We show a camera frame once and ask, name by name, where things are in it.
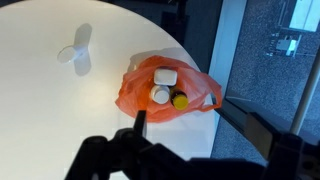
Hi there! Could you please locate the brown yellow-capped medicine bottle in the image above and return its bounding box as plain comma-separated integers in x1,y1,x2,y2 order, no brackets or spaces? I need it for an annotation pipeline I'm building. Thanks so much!
169,87,190,111

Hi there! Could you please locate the white round-capped bottle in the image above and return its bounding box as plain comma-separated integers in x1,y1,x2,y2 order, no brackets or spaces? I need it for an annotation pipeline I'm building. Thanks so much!
149,84,172,105

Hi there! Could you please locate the grey rooftop vent unit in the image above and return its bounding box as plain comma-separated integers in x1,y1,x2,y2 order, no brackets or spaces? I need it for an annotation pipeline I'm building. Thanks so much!
265,32,303,58

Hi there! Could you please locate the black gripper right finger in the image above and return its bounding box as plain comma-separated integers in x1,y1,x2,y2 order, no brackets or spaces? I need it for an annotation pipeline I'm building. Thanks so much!
245,111,278,161

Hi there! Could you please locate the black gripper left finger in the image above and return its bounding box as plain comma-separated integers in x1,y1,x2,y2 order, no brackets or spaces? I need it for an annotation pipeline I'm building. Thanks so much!
132,109,148,138

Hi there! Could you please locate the white window sill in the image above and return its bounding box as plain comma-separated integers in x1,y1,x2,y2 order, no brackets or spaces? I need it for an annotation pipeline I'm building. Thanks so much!
208,0,248,101

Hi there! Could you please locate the orange plastic bag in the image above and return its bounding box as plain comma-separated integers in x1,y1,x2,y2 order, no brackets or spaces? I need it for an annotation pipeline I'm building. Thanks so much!
114,54,224,124

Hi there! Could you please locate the white square-capped bottle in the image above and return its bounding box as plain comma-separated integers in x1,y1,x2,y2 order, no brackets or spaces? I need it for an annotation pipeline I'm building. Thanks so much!
153,67,179,87

